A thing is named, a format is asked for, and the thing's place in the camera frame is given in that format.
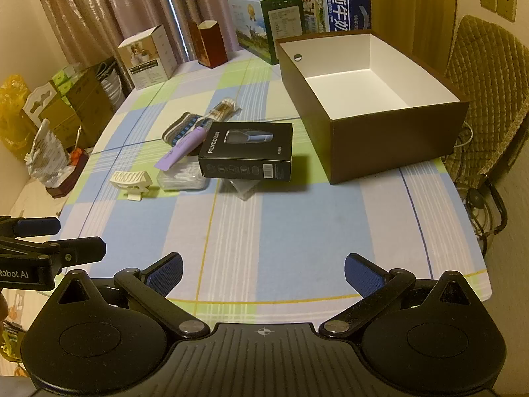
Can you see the brown cardboard box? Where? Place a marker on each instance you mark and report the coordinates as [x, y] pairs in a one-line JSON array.
[[86, 91]]

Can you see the white hair clip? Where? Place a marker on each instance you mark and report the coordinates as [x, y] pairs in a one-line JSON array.
[[128, 180]]

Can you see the clear packet of cotton swabs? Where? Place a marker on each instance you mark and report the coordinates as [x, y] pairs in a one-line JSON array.
[[223, 108]]

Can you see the pink curtain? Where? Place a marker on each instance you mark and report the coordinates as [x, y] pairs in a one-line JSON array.
[[103, 8]]

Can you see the striped cloth pouch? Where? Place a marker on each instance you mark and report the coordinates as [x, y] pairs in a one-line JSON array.
[[182, 126]]

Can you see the yellow plastic bag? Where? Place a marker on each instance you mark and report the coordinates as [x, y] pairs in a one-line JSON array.
[[12, 103]]

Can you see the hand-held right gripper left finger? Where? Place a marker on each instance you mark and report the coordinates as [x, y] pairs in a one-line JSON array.
[[165, 275]]

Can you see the chair with quilted cover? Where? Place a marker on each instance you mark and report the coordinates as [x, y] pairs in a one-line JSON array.
[[487, 91]]

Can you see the purple slim tool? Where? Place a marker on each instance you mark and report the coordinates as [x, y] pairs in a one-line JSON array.
[[179, 149]]

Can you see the green carton box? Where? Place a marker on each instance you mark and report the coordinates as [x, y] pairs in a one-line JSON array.
[[256, 25]]

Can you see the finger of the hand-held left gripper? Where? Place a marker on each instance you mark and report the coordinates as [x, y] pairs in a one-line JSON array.
[[82, 250], [37, 226]]

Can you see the brown storage box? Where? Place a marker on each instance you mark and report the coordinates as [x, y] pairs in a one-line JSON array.
[[392, 140]]

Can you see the small clear plastic case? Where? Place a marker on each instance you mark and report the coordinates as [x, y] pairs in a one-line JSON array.
[[241, 190]]

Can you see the black shaver box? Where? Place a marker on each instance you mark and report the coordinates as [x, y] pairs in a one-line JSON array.
[[244, 149]]

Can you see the clear plastic swab box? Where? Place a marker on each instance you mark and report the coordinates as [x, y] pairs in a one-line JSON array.
[[182, 178]]

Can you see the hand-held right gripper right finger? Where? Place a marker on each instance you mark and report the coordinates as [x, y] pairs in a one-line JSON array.
[[363, 275]]

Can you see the white product box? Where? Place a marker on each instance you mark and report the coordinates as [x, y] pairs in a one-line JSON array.
[[144, 62]]

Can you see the dark wooden tray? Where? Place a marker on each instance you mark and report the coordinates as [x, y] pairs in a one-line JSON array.
[[62, 188]]

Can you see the dark red box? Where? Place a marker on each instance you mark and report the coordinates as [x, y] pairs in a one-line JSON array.
[[213, 47]]

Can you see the blue milk carton box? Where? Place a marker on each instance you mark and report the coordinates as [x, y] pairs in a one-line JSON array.
[[343, 4]]

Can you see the green and white small boxes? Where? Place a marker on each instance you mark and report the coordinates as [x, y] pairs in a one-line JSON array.
[[64, 75]]

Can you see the white plastic bag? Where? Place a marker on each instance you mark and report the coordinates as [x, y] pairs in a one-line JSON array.
[[45, 149]]

